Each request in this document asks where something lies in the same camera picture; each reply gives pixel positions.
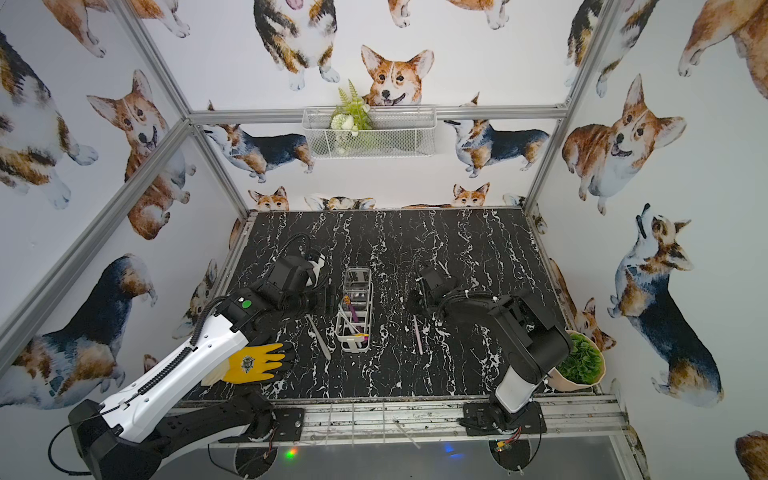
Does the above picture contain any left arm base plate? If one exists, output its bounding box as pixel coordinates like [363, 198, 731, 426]
[241, 408, 306, 442]

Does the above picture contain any white toothbrush holder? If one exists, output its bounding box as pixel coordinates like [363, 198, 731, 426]
[334, 267, 373, 353]

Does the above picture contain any purple toothbrush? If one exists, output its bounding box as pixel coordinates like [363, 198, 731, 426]
[342, 295, 359, 323]

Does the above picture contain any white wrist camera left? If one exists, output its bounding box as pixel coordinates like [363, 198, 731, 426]
[310, 253, 326, 275]

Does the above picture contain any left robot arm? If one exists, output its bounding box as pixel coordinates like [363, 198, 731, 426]
[67, 250, 328, 479]

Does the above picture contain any grey toothbrush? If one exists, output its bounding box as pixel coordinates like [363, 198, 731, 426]
[305, 314, 332, 362]

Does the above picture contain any yellow work glove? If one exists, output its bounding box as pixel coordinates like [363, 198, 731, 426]
[222, 343, 295, 385]

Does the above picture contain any white wire basket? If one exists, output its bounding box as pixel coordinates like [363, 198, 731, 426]
[301, 107, 437, 159]

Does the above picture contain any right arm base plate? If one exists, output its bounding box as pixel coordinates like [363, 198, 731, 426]
[457, 401, 547, 436]

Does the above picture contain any green fern plant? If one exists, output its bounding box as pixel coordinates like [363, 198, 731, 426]
[329, 80, 375, 155]

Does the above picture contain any potted green plant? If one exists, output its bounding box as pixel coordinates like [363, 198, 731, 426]
[548, 330, 606, 392]

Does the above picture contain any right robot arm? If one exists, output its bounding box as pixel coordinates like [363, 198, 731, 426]
[408, 265, 573, 415]

